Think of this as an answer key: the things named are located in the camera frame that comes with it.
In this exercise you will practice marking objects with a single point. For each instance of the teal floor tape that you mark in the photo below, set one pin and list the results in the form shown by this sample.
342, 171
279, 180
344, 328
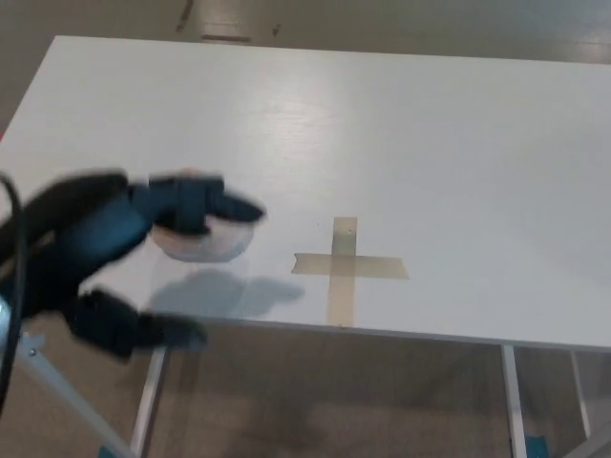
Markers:
535, 447
105, 452

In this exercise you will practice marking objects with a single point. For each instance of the long beige tape strip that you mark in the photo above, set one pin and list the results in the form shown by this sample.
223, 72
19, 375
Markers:
341, 300

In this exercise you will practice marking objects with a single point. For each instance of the grey metal frame bar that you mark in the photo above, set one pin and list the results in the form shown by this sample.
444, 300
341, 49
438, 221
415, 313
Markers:
596, 441

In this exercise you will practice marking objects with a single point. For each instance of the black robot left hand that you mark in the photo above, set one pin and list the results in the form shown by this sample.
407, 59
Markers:
81, 238

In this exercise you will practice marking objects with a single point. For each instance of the white table leg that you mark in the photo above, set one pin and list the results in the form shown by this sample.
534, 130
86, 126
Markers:
148, 405
581, 396
515, 405

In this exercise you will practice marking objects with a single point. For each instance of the blue-grey metal frame bar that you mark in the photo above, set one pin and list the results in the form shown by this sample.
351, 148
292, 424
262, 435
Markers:
67, 396

